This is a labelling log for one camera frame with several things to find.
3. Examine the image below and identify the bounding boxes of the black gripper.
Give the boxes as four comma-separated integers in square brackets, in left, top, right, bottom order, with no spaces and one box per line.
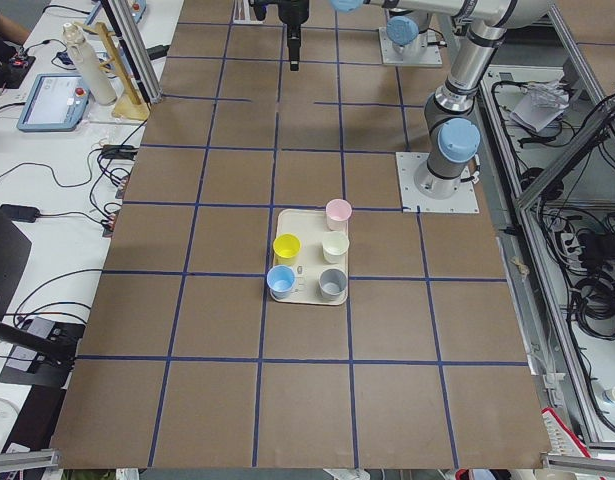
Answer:
[249,0,310,72]

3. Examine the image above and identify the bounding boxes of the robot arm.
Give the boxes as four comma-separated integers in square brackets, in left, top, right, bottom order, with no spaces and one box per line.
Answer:
[375,1,553,199]
[386,9,431,53]

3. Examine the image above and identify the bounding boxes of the pink plastic cup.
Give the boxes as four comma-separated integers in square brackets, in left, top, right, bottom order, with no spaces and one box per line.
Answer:
[325,198,353,231]

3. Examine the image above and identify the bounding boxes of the yellow plastic cup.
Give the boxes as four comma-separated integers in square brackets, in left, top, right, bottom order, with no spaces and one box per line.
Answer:
[272,233,301,265]

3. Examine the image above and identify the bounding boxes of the cream plastic cup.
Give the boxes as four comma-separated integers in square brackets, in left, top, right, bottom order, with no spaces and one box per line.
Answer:
[321,231,350,264]

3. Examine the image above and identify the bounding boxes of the light blue cup on tray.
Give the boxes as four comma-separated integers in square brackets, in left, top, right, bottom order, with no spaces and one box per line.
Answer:
[266,265,296,299]

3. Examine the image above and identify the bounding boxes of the grey plastic cup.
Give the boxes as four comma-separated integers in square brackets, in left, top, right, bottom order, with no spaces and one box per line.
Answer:
[318,268,348,301]

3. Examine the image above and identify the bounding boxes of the wooden stand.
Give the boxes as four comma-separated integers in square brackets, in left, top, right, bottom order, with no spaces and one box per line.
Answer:
[82,22,149,121]

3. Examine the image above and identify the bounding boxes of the cream plastic tray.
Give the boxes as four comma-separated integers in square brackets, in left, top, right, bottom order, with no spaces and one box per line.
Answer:
[271,209,348,306]

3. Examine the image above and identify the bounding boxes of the white water bottle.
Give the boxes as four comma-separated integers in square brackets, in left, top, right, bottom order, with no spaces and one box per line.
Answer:
[62,23,117,105]

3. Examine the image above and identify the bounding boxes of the blue teach pendant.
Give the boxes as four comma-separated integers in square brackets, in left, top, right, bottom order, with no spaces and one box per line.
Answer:
[17,73,90,132]

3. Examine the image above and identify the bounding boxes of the white wire cup rack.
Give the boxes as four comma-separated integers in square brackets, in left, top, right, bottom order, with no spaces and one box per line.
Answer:
[232,0,262,25]

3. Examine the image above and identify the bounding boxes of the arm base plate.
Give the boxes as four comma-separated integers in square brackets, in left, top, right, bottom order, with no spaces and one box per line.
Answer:
[395,152,479,214]
[378,27,443,68]

